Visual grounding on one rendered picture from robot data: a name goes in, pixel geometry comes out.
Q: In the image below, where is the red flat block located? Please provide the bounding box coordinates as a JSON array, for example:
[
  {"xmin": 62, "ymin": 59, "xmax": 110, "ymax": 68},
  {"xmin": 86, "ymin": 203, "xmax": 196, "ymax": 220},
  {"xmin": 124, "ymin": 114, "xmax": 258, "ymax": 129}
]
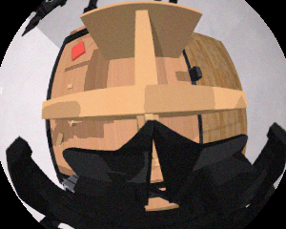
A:
[{"xmin": 71, "ymin": 41, "xmax": 85, "ymax": 61}]

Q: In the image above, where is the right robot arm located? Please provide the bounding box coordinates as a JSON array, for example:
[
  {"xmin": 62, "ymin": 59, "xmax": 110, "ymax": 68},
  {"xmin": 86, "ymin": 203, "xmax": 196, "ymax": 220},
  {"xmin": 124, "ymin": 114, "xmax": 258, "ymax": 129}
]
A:
[{"xmin": 34, "ymin": 0, "xmax": 98, "ymax": 13}]

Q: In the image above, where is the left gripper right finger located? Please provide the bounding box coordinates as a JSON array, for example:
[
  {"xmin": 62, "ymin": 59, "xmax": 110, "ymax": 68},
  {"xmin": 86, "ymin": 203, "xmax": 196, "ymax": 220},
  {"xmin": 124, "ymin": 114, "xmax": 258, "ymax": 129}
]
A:
[{"xmin": 152, "ymin": 120, "xmax": 248, "ymax": 203}]

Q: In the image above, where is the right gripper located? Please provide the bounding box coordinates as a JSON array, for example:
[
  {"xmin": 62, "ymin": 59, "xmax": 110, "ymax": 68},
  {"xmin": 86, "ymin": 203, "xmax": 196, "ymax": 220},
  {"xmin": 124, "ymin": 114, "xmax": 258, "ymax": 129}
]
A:
[{"xmin": 22, "ymin": 1, "xmax": 55, "ymax": 36}]

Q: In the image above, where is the tan wooden board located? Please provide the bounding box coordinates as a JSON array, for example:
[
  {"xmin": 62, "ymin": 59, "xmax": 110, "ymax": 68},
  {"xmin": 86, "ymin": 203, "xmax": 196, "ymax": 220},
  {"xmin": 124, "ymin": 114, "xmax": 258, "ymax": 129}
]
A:
[
  {"xmin": 42, "ymin": 84, "xmax": 248, "ymax": 120},
  {"xmin": 80, "ymin": 1, "xmax": 202, "ymax": 61}
]

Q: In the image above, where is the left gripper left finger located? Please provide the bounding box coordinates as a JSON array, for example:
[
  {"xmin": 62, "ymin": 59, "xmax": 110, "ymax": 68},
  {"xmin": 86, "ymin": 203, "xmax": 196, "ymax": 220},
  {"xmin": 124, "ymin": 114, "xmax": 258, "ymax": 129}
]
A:
[{"xmin": 62, "ymin": 120, "xmax": 153, "ymax": 206}]

